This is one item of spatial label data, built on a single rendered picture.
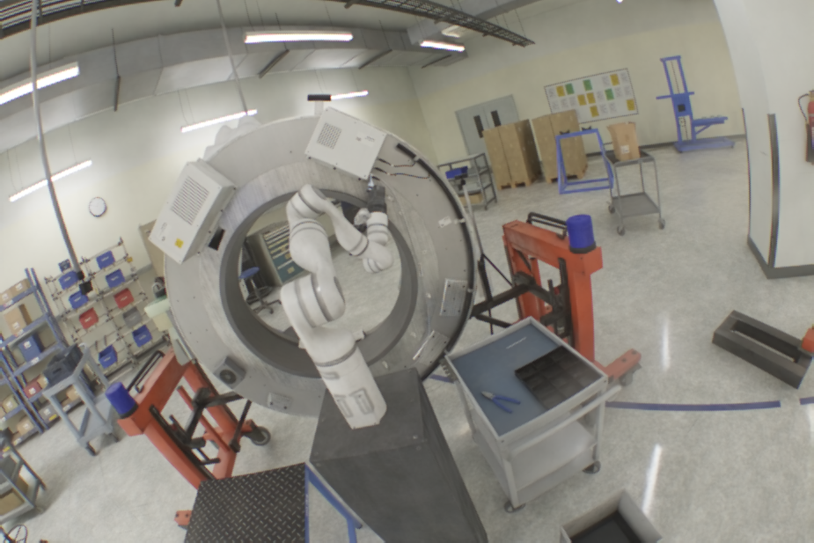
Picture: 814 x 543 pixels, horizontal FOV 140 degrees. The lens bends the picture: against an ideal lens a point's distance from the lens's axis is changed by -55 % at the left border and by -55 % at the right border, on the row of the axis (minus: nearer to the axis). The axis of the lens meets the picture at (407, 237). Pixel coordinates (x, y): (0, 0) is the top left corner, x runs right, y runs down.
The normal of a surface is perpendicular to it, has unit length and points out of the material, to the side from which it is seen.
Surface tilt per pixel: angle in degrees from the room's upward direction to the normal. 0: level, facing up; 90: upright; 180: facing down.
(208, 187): 90
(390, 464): 90
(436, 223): 90
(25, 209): 90
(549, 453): 0
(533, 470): 0
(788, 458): 0
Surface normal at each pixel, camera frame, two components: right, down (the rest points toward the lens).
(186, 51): 0.75, -0.07
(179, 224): 0.22, 0.20
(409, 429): -0.30, -0.92
